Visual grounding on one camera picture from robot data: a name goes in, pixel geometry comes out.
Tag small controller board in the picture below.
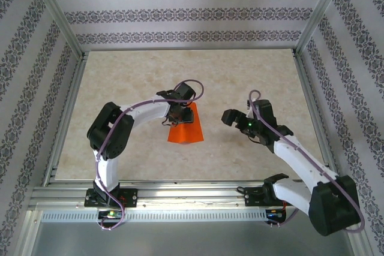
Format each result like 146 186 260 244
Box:
98 210 123 220
266 211 286 221

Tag grey metal panel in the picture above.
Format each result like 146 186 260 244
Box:
23 221 358 256

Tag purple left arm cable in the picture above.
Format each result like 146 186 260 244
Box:
95 79 206 232

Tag aluminium side rail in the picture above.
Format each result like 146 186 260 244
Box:
43 53 89 187
291 52 343 184

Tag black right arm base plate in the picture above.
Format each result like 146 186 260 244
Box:
244 186 296 209

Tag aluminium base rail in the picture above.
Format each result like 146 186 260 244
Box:
29 179 358 211

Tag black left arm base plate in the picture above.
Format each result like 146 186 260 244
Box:
84 188 138 208

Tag perforated metal cable duct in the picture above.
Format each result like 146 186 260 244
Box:
40 209 269 222

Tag aluminium frame post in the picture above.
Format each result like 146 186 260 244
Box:
295 0 352 56
25 0 88 61

